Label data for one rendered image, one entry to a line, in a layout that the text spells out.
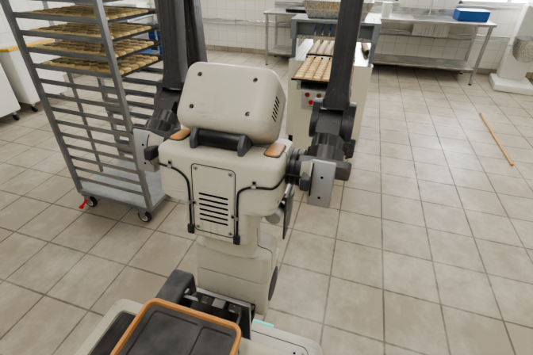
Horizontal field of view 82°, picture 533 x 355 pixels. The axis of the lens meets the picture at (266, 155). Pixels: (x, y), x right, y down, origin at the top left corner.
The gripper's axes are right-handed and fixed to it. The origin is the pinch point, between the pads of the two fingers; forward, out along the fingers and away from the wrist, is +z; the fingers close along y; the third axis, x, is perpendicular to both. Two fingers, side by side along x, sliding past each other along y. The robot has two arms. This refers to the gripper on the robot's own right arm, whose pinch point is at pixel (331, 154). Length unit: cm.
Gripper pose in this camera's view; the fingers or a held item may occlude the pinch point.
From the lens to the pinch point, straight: 109.6
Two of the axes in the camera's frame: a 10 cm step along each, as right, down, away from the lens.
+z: 1.4, 4.9, 8.6
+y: -9.5, -1.9, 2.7
